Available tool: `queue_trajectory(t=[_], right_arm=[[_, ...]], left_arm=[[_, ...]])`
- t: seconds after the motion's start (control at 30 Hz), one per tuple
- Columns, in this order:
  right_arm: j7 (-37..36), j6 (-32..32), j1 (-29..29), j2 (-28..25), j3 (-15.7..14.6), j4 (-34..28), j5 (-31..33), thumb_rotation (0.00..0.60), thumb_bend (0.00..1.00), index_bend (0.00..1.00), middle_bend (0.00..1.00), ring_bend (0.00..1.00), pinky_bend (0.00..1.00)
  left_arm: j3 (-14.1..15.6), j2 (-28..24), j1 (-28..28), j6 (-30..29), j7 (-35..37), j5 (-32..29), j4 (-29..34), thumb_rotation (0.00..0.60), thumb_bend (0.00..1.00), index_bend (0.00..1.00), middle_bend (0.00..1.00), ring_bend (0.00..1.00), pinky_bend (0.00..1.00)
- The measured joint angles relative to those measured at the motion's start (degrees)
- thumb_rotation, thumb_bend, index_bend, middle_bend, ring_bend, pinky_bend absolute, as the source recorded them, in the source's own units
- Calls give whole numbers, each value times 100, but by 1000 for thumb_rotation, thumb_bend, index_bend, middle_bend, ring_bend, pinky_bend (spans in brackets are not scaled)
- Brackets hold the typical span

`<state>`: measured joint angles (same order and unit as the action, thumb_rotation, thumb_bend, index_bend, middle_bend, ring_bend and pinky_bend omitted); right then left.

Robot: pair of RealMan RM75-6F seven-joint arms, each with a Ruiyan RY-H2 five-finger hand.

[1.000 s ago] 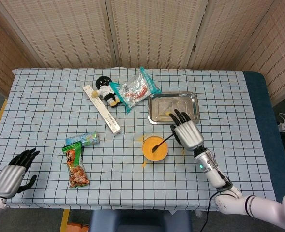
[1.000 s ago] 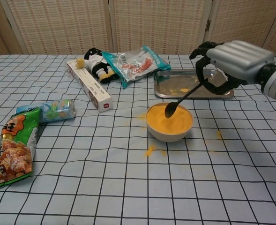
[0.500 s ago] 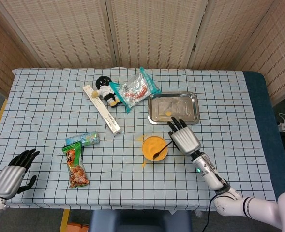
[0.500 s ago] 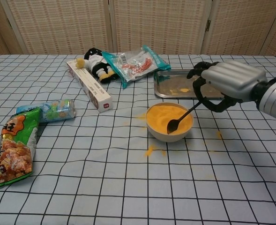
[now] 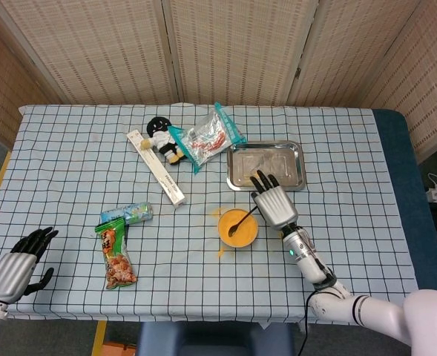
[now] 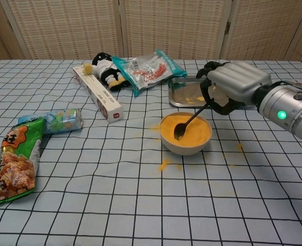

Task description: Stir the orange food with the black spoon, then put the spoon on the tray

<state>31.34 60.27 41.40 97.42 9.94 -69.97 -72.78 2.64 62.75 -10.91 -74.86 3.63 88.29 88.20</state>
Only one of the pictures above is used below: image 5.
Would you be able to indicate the blue padded table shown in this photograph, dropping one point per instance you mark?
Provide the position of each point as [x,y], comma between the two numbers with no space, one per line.
[396,148]

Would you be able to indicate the metal screen hinge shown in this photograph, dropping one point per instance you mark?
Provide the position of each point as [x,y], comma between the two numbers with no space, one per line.
[298,72]

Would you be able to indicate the beige woven folding screen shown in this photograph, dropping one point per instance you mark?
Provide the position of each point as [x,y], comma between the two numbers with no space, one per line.
[110,48]

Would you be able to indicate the light blue wrapped packet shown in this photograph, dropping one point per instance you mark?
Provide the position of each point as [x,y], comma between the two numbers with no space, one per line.
[140,213]

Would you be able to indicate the teal clear snack bag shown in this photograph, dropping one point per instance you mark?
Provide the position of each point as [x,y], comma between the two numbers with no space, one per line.
[203,141]

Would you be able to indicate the orange box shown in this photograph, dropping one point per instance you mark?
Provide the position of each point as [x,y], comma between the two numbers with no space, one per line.
[119,349]

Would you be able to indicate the black white plush doll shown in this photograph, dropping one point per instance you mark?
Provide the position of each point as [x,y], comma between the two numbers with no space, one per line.
[162,141]

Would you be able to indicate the green snack bag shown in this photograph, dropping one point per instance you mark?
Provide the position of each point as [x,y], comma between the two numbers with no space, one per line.
[116,259]

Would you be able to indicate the rectangular metal tray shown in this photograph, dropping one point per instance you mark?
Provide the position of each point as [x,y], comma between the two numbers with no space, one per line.
[281,154]

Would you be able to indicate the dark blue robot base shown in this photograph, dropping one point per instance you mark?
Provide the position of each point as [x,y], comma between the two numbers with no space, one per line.
[210,341]

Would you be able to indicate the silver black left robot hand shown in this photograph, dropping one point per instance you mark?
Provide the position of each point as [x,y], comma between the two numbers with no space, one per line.
[10,274]

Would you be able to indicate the long white cardboard box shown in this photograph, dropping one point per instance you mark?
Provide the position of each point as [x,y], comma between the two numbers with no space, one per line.
[158,170]

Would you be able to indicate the blue checked tablecloth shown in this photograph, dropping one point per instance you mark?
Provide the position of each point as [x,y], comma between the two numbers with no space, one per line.
[73,167]

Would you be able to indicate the white round bowl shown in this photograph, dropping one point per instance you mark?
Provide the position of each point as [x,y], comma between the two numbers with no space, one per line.
[240,246]

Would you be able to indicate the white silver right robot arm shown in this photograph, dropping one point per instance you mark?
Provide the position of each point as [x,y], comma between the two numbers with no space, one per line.
[307,257]

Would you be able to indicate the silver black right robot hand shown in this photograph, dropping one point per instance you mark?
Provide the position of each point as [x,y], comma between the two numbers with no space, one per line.
[277,205]

